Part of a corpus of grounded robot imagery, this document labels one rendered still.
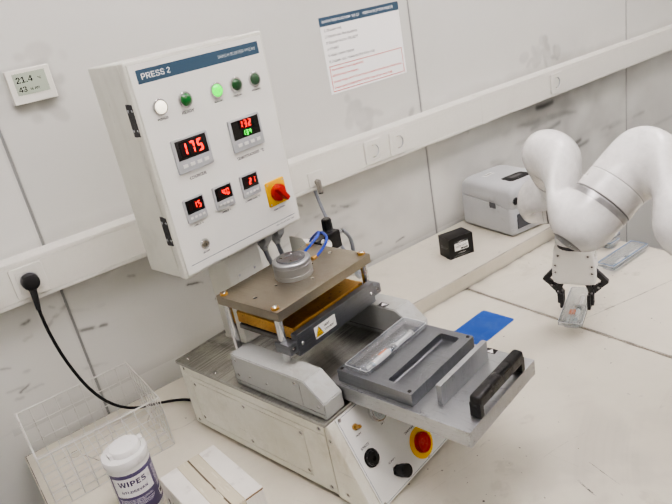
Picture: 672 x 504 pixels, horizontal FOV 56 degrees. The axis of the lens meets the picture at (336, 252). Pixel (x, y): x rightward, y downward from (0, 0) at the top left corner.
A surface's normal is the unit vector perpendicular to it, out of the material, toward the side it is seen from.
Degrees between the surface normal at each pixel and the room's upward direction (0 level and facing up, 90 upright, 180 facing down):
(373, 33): 90
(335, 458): 90
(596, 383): 0
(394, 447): 65
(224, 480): 1
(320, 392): 41
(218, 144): 90
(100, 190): 90
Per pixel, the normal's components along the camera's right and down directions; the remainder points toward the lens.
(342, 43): 0.59, 0.21
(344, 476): -0.65, 0.40
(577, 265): -0.44, 0.43
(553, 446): -0.18, -0.91
